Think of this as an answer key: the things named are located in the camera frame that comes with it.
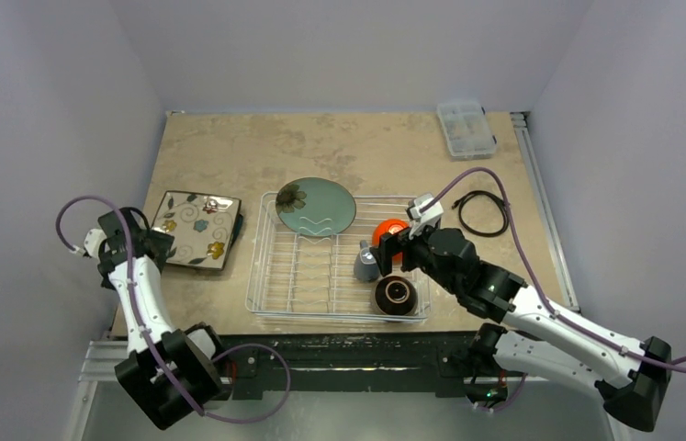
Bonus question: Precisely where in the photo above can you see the orange bowl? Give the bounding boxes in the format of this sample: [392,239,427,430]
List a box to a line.
[371,218,409,256]

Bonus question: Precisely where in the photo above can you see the grey coffee mug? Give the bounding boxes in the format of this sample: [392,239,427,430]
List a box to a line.
[354,240,380,283]

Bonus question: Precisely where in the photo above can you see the brown bowl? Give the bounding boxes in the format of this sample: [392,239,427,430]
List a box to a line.
[372,276,418,316]

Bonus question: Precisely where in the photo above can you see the square patterned plate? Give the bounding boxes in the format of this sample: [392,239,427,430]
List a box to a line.
[152,190,242,271]

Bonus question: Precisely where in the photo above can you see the light green round plate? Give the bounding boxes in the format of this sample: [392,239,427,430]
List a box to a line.
[275,176,357,237]

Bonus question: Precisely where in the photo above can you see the teal square plate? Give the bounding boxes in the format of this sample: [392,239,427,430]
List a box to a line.
[228,213,244,254]

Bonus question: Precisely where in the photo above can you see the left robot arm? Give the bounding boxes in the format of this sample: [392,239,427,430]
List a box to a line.
[96,207,231,430]

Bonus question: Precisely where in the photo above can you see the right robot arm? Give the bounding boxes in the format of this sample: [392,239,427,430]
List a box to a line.
[370,228,671,432]

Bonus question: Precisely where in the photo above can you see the clear plastic organizer box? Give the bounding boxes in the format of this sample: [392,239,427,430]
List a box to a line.
[436,99,498,161]

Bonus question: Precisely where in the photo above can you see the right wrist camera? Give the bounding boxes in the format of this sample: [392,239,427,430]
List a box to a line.
[406,193,444,240]

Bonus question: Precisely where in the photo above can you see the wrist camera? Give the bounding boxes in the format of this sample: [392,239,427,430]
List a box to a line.
[72,228,107,260]
[406,193,444,240]

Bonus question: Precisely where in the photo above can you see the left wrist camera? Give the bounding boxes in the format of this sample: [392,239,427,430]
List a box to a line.
[72,228,107,260]

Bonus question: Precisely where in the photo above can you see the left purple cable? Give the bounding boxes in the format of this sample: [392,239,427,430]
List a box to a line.
[55,194,207,418]

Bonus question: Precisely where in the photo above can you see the black coiled cable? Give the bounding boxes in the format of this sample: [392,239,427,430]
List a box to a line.
[452,189,512,239]

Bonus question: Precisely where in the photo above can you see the white wire dish rack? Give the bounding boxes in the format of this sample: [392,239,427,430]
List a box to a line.
[244,192,432,322]

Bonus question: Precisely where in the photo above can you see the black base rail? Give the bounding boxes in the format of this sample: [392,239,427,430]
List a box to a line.
[169,331,533,403]

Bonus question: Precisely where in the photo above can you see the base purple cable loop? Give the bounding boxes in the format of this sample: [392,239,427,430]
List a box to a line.
[187,344,293,425]

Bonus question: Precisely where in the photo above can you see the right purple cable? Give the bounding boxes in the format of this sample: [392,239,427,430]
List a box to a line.
[418,167,686,376]

